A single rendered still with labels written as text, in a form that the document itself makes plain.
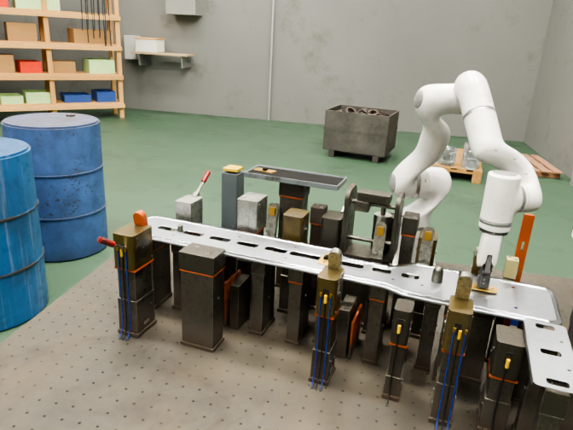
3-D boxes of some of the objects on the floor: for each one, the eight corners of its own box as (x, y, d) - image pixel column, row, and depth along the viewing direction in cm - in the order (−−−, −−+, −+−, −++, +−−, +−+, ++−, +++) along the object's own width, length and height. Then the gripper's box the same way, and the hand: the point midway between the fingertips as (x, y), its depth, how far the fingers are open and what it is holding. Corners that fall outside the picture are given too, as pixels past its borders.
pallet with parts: (486, 184, 641) (491, 154, 628) (408, 175, 664) (413, 146, 651) (477, 160, 768) (483, 136, 755) (413, 153, 791) (417, 129, 778)
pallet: (562, 180, 681) (564, 173, 678) (501, 175, 694) (502, 167, 691) (539, 161, 786) (541, 155, 783) (487, 157, 799) (488, 150, 796)
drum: (68, 223, 443) (57, 107, 409) (127, 241, 416) (120, 117, 382) (-3, 250, 386) (-23, 117, 352) (60, 271, 359) (44, 130, 325)
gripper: (510, 238, 132) (496, 300, 139) (507, 219, 146) (495, 276, 153) (480, 233, 135) (467, 295, 141) (480, 215, 149) (469, 272, 155)
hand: (483, 279), depth 146 cm, fingers closed, pressing on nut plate
